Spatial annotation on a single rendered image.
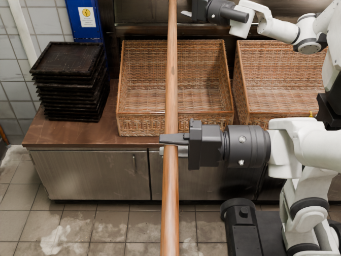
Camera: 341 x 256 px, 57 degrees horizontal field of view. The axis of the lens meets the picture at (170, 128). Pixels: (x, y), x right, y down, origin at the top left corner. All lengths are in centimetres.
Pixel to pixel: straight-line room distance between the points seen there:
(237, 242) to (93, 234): 81
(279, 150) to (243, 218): 111
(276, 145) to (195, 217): 135
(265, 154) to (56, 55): 126
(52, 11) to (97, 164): 83
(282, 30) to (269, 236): 103
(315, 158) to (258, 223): 125
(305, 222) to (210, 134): 79
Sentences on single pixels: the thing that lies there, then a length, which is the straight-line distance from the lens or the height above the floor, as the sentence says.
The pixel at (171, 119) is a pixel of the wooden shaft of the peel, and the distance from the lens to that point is 70.
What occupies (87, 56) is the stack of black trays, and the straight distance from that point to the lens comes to 163.
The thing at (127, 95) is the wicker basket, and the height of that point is 59.
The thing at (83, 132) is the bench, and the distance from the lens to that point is 163.
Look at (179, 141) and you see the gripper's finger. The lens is 64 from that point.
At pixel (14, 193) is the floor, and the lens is 228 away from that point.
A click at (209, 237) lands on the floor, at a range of 191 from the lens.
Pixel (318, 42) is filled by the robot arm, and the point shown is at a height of 114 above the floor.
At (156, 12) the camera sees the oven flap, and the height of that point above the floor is 99.
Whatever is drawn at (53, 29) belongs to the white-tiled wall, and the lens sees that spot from 190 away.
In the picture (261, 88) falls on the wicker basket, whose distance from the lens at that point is 192.
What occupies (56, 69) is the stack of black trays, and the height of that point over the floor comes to 87.
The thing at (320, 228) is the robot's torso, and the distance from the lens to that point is 172.
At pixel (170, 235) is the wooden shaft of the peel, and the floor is 121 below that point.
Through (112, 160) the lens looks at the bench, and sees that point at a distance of 165.
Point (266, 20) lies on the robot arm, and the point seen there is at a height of 120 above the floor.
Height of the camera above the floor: 167
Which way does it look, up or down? 43 degrees down
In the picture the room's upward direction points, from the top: straight up
